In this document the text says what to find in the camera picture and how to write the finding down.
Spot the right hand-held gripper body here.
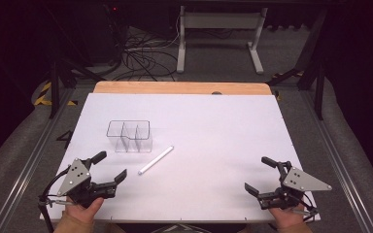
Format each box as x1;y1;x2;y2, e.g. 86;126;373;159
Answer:
257;160;333;211

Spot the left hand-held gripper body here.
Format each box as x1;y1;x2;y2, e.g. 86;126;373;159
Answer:
57;158;118;209

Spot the clear plastic compartment organizer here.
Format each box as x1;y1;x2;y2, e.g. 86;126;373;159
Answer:
106;119;153;153

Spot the white pen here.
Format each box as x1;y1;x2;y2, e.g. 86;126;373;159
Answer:
137;145;175;176

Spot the person's left hand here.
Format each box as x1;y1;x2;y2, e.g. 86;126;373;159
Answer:
65;197;105;224

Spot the person's right hand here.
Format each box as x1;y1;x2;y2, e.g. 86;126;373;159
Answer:
268;207;306;229

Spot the yellow black hazard tape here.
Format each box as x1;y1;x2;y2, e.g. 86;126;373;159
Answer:
33;81;79;107
271;70;305;81

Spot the black metal stand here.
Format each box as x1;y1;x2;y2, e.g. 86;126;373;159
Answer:
265;9;327;121
49;57;109;119

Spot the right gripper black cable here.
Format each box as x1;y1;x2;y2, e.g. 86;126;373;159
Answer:
290;192;320;223

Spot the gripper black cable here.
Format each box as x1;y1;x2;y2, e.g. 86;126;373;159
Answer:
38;166;79;233
290;192;320;223

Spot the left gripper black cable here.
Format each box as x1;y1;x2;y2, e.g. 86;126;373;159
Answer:
38;166;79;233

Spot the aluminium floor rail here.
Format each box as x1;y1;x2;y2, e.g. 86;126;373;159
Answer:
299;90;373;233
0;86;76;233

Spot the tangle of black cables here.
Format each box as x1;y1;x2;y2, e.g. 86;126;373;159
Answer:
110;14;181;83

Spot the white metal stand frame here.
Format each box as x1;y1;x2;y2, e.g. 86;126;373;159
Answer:
176;5;269;75

